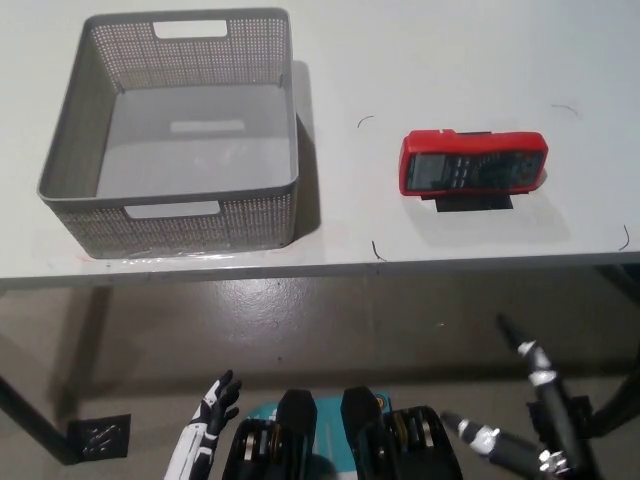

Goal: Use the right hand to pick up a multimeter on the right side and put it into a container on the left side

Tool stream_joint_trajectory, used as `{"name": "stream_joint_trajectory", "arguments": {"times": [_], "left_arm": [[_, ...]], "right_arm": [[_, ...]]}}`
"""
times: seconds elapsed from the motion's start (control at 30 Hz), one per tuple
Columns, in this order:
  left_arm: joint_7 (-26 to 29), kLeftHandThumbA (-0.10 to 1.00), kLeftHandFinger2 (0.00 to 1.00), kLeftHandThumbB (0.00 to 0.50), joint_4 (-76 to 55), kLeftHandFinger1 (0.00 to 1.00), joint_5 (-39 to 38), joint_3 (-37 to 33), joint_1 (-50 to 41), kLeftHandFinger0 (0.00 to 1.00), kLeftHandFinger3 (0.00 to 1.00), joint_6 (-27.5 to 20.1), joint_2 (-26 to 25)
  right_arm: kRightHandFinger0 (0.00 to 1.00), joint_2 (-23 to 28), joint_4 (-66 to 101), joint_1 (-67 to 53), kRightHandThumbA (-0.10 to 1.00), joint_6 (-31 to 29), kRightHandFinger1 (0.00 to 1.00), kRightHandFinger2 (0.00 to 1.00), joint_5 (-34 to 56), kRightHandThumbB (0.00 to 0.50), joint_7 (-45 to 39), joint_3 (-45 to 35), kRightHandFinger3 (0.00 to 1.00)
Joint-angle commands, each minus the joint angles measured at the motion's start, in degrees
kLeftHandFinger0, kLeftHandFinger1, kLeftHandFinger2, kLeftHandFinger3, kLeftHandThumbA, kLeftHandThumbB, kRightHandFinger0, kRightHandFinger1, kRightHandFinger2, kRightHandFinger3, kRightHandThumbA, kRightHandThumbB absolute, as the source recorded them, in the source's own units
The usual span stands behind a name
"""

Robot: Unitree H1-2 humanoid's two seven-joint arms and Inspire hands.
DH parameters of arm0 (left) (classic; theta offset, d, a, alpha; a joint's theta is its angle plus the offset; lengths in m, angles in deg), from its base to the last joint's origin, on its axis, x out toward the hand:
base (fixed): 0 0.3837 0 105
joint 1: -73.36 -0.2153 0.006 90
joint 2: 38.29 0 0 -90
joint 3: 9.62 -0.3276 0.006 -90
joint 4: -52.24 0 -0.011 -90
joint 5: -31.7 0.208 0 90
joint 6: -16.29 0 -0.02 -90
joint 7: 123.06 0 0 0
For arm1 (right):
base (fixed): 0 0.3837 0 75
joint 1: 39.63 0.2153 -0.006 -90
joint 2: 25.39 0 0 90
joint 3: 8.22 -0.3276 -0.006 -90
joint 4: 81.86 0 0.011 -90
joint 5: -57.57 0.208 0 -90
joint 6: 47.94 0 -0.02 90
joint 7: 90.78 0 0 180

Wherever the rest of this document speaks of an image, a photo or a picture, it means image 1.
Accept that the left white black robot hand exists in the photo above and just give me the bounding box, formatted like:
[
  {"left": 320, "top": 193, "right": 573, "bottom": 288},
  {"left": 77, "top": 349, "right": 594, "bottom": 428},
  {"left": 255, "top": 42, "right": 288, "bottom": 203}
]
[{"left": 167, "top": 369, "right": 244, "bottom": 480}]

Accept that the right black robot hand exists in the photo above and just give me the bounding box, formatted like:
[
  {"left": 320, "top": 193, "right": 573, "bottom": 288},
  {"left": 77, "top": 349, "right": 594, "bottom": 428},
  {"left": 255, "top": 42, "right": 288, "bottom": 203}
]
[{"left": 441, "top": 312, "right": 602, "bottom": 480}]

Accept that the red digital multimeter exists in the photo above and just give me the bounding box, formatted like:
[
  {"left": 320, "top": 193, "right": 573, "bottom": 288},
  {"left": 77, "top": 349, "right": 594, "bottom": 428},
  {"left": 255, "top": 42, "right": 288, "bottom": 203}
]
[{"left": 398, "top": 128, "right": 550, "bottom": 215}]

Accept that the black table leg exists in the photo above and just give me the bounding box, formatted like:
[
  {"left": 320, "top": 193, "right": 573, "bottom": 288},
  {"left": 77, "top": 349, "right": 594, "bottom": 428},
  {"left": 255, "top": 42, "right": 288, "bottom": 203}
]
[
  {"left": 0, "top": 373, "right": 69, "bottom": 454},
  {"left": 584, "top": 368, "right": 640, "bottom": 442}
]

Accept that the black floor foot plate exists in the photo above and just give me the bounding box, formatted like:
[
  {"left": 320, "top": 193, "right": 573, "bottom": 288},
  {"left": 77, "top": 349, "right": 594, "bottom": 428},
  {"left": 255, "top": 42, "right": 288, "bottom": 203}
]
[{"left": 66, "top": 413, "right": 132, "bottom": 460}]

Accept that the black teal robot torso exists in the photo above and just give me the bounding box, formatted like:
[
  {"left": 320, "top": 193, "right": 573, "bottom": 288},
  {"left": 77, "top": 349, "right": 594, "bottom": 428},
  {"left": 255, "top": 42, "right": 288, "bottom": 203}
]
[{"left": 219, "top": 386, "right": 462, "bottom": 480}]

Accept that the grey perforated plastic basket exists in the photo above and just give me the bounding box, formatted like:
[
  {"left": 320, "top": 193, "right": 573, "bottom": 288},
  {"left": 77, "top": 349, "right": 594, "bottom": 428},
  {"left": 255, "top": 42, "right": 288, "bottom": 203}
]
[{"left": 35, "top": 6, "right": 302, "bottom": 260}]

